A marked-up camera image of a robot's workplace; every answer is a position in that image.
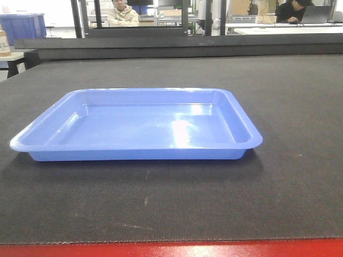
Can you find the black metal frame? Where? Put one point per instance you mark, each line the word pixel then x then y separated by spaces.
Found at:
pixel 161 26

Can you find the person in beige hoodie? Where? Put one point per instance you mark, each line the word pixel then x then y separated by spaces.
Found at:
pixel 122 15

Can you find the white background table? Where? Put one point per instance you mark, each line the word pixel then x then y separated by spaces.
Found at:
pixel 284 29

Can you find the grey laptop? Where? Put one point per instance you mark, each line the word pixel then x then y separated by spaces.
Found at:
pixel 316 14

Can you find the blue storage crate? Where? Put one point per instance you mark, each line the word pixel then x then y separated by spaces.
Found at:
pixel 23 26

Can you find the person in black clothes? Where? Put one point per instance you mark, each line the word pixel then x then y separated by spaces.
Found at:
pixel 292 11

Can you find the dark grey table mat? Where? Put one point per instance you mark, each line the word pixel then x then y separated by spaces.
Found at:
pixel 288 187

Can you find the cardboard box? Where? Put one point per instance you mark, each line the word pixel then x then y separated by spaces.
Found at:
pixel 4 45

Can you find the blue plastic tray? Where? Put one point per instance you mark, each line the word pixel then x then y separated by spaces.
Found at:
pixel 140 124

